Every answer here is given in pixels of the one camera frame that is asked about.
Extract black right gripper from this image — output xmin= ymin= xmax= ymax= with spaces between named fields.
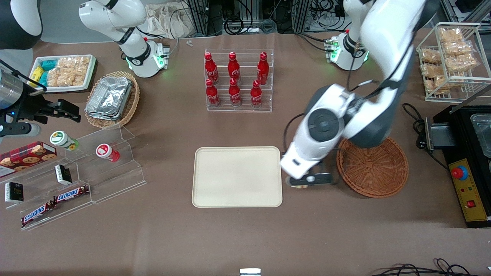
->
xmin=0 ymin=99 xmax=82 ymax=127

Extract white snack tray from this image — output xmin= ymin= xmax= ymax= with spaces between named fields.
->
xmin=29 ymin=54 xmax=96 ymax=94

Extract light oval wicker basket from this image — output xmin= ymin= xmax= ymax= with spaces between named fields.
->
xmin=84 ymin=71 xmax=140 ymax=129

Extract cream rectangular tray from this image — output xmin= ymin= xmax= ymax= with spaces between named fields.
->
xmin=192 ymin=146 xmax=283 ymax=208

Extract brown round wicker basket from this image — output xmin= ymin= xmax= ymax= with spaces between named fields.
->
xmin=336 ymin=135 xmax=409 ymax=199

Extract green lid yogurt cup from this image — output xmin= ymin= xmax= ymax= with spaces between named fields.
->
xmin=50 ymin=131 xmax=80 ymax=151

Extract clear rice cracker bag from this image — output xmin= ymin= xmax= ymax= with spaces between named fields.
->
xmin=58 ymin=57 xmax=91 ymax=69
xmin=47 ymin=68 xmax=62 ymax=87
xmin=74 ymin=66 xmax=89 ymax=85
xmin=58 ymin=68 xmax=75 ymax=87

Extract stack of foil trays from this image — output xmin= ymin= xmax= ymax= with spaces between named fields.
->
xmin=85 ymin=76 xmax=133 ymax=121

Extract red lid yogurt cup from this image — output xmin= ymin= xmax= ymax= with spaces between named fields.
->
xmin=96 ymin=143 xmax=120 ymax=163

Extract red cookie box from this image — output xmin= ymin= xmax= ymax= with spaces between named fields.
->
xmin=0 ymin=141 xmax=57 ymax=177

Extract small black chocolate box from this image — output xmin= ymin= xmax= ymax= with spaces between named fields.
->
xmin=5 ymin=182 xmax=24 ymax=203
xmin=55 ymin=164 xmax=72 ymax=185

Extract Snickers chocolate bar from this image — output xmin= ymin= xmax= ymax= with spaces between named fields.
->
xmin=21 ymin=202 xmax=56 ymax=227
xmin=53 ymin=185 xmax=89 ymax=204

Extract clear acrylic stepped shelf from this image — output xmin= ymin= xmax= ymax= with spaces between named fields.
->
xmin=0 ymin=125 xmax=147 ymax=231

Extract beige cloth bag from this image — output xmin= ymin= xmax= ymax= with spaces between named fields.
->
xmin=144 ymin=3 xmax=192 ymax=39

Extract red cola bottle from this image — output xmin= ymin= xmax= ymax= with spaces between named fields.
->
xmin=228 ymin=52 xmax=241 ymax=83
xmin=229 ymin=78 xmax=242 ymax=107
xmin=257 ymin=52 xmax=270 ymax=85
xmin=250 ymin=80 xmax=263 ymax=109
xmin=205 ymin=53 xmax=219 ymax=85
xmin=206 ymin=79 xmax=221 ymax=108

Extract clear acrylic bottle rack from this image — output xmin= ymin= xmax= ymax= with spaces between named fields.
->
xmin=204 ymin=48 xmax=275 ymax=113

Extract clear fried snack bag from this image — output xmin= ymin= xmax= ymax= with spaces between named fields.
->
xmin=439 ymin=28 xmax=463 ymax=42
xmin=420 ymin=49 xmax=442 ymax=64
xmin=447 ymin=54 xmax=478 ymax=73
xmin=433 ymin=75 xmax=460 ymax=95
xmin=443 ymin=40 xmax=473 ymax=56
xmin=422 ymin=63 xmax=445 ymax=77

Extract small black metal box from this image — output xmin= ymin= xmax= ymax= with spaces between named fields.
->
xmin=424 ymin=117 xmax=457 ymax=151

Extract black appliance housing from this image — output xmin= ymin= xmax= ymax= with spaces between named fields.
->
xmin=433 ymin=86 xmax=491 ymax=229

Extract yellow control panel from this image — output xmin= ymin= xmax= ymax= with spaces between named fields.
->
xmin=448 ymin=158 xmax=490 ymax=223

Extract clear plastic container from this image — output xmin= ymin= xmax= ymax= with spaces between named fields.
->
xmin=470 ymin=113 xmax=491 ymax=158

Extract aluminium frame post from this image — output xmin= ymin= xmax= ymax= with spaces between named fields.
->
xmin=188 ymin=0 xmax=209 ymax=36
xmin=293 ymin=0 xmax=310 ymax=33

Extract black coiled cable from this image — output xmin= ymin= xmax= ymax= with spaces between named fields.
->
xmin=224 ymin=15 xmax=245 ymax=36

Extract black base cable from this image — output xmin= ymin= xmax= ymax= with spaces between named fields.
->
xmin=295 ymin=32 xmax=335 ymax=53

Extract black cable with plug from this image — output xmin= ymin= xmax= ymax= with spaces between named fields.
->
xmin=402 ymin=103 xmax=450 ymax=170

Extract black floor cables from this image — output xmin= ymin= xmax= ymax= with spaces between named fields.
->
xmin=370 ymin=258 xmax=481 ymax=276

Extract white wire basket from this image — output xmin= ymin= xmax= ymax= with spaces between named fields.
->
xmin=416 ymin=22 xmax=491 ymax=102

